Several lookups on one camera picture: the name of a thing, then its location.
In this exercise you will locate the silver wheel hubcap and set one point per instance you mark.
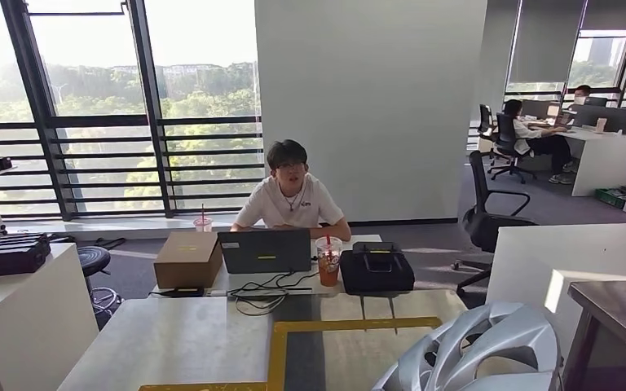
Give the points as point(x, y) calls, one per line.
point(486, 345)

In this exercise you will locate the steel workbench yellow tape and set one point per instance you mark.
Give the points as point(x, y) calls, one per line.
point(172, 340)

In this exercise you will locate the person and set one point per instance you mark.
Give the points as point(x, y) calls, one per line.
point(529, 137)
point(582, 92)
point(291, 199)

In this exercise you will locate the plastic cup orange drink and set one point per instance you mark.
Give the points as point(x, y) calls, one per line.
point(328, 264)

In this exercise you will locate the grey laptop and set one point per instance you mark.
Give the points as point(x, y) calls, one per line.
point(264, 251)

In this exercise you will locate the black handbag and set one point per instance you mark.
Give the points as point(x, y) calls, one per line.
point(378, 270)

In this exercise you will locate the plastic cup with straw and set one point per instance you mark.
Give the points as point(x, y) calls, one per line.
point(203, 222)

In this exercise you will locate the cardboard box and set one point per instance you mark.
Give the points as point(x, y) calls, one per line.
point(186, 259)

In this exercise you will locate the black power adapter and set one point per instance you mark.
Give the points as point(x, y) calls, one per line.
point(183, 292)

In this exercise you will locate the black office chair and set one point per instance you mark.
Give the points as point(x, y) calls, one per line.
point(486, 221)
point(486, 121)
point(506, 135)

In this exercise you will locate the black window railing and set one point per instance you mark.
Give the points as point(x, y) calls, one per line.
point(102, 121)

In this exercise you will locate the black round stool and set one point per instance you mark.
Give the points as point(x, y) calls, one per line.
point(92, 259)

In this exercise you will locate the white cabinet desk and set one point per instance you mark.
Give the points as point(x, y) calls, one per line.
point(534, 259)
point(27, 324)

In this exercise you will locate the computer monitor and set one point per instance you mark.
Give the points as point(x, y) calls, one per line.
point(604, 116)
point(537, 108)

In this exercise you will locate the grey roller blind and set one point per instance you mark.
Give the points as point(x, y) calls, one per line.
point(615, 15)
point(545, 43)

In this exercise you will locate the white office desk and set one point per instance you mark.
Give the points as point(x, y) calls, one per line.
point(604, 162)

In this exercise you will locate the green plastic crate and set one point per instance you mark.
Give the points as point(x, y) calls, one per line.
point(610, 197)

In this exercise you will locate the flat black equipment case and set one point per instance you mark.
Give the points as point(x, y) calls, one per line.
point(18, 239)

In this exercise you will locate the dark steel table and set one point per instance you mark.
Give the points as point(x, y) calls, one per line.
point(621, 307)

